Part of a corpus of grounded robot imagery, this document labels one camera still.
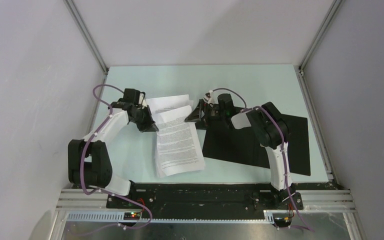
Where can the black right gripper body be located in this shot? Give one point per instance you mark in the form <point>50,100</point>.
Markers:
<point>213,114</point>

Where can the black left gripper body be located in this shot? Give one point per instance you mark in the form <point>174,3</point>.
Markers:
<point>143,119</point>

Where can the large printed paper sheet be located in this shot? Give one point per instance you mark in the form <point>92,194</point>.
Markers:
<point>177,144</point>

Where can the red and black folder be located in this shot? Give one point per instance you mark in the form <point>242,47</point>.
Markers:
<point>241,145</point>

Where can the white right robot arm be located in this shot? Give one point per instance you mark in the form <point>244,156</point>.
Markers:
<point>265,121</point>

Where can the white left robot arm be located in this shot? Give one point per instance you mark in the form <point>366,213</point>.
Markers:
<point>89,163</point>

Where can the left controller board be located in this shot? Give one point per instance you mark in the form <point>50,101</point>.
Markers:
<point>131,216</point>

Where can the controller board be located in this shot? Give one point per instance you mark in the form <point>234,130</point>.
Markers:
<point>131,216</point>
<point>282,222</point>

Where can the right controller board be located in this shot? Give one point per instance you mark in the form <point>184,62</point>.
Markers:
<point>282,222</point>

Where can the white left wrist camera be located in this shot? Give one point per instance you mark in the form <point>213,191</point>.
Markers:
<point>142,97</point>

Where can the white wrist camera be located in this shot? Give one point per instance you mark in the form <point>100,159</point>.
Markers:
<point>209,98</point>
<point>142,97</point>

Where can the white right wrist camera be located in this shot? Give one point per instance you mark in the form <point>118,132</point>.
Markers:
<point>209,98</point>

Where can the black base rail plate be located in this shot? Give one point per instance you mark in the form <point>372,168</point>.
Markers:
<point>209,201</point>

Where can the left aluminium frame post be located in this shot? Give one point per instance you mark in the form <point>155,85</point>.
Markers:
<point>86,34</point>

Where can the aluminium frame post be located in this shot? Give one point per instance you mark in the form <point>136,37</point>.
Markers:
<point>86,34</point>
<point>320,34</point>

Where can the grey slotted cable duct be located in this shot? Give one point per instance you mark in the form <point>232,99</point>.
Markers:
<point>119,217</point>

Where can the right aluminium frame post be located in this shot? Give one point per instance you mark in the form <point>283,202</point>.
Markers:
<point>320,34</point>

